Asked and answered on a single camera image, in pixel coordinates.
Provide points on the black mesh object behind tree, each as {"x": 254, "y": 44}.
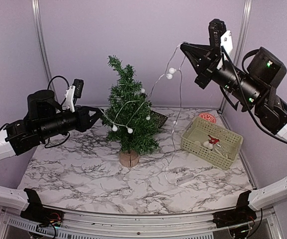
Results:
{"x": 160, "y": 118}

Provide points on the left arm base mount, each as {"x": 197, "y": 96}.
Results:
{"x": 35, "y": 211}

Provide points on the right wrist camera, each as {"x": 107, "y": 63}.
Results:
{"x": 221, "y": 38}

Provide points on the aluminium frame post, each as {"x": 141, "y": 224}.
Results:
{"x": 41, "y": 44}
{"x": 244, "y": 26}

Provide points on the round wooden tree base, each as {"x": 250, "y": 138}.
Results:
{"x": 129, "y": 159}

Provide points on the right aluminium frame post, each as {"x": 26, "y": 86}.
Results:
{"x": 244, "y": 26}

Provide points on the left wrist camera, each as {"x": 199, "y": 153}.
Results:
{"x": 73, "y": 93}

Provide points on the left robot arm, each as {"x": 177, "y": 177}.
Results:
{"x": 20, "y": 136}

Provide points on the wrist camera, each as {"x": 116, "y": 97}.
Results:
{"x": 221, "y": 38}
{"x": 73, "y": 93}

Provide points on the small green christmas tree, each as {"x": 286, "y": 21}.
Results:
{"x": 128, "y": 117}

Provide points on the red reindeer ornament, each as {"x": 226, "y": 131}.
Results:
{"x": 213, "y": 140}

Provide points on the white ball string lights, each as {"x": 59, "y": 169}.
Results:
{"x": 168, "y": 75}

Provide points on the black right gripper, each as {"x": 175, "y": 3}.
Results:
{"x": 212, "y": 57}

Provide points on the silver star ornament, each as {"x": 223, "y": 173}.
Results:
{"x": 222, "y": 149}

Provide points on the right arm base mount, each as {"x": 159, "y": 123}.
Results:
{"x": 242, "y": 213}

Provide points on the left aluminium frame post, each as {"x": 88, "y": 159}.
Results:
{"x": 41, "y": 44}

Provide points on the front aluminium rail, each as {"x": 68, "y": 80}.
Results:
{"x": 88, "y": 225}

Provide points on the red white round ornament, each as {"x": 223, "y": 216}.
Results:
{"x": 207, "y": 116}

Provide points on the green perforated plastic basket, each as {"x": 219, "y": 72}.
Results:
{"x": 198, "y": 130}

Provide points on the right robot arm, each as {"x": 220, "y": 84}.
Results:
{"x": 269, "y": 113}

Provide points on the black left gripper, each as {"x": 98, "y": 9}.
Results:
{"x": 84, "y": 121}

